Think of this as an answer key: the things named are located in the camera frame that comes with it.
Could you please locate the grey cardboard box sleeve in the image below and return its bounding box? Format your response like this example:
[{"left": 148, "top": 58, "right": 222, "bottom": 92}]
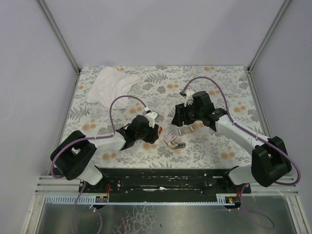
[{"left": 178, "top": 126, "right": 194, "bottom": 136}]

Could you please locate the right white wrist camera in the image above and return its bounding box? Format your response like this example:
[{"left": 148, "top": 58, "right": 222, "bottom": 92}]
[{"left": 180, "top": 89, "right": 194, "bottom": 107}]

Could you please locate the aluminium frame post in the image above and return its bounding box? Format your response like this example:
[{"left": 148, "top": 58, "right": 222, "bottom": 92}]
[
  {"left": 36, "top": 0, "right": 81, "bottom": 74},
  {"left": 247, "top": 0, "right": 292, "bottom": 74}
]

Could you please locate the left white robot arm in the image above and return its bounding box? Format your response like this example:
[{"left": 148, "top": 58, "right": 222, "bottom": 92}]
[{"left": 50, "top": 111, "right": 159, "bottom": 185}]

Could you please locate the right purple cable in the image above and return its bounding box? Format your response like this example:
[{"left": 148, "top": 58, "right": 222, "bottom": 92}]
[{"left": 179, "top": 76, "right": 302, "bottom": 230}]

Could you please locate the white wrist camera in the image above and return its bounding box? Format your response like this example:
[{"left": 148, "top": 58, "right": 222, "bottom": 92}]
[
  {"left": 180, "top": 89, "right": 194, "bottom": 107},
  {"left": 144, "top": 107, "right": 158, "bottom": 128}
]

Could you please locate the white slotted cable duct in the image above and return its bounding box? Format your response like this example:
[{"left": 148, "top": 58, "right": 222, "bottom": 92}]
[{"left": 45, "top": 195, "right": 239, "bottom": 206}]

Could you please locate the aluminium cross rail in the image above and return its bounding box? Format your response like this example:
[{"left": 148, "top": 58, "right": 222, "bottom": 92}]
[{"left": 35, "top": 175, "right": 81, "bottom": 195}]

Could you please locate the red staple box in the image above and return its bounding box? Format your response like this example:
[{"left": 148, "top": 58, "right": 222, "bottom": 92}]
[{"left": 163, "top": 133, "right": 176, "bottom": 144}]

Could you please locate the beige brown stapler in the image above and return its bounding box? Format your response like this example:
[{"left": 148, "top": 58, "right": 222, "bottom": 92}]
[{"left": 169, "top": 141, "right": 186, "bottom": 149}]

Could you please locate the white cloth towel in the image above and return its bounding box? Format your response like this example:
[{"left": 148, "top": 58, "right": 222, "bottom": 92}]
[{"left": 86, "top": 67, "right": 142, "bottom": 110}]

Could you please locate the left aluminium frame post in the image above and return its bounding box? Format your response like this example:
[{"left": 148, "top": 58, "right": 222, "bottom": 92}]
[{"left": 36, "top": 0, "right": 81, "bottom": 74}]

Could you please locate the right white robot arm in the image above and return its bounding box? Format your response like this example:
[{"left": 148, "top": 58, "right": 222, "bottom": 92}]
[{"left": 171, "top": 90, "right": 292, "bottom": 187}]

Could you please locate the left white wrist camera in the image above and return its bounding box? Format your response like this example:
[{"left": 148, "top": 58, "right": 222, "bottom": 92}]
[{"left": 144, "top": 107, "right": 158, "bottom": 128}]

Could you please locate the floral patterned table mat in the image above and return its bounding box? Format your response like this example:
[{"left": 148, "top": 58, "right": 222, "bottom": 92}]
[{"left": 63, "top": 66, "right": 265, "bottom": 168}]

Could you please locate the right aluminium frame post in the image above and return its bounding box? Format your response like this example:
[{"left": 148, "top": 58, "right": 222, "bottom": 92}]
[{"left": 247, "top": 0, "right": 292, "bottom": 74}]

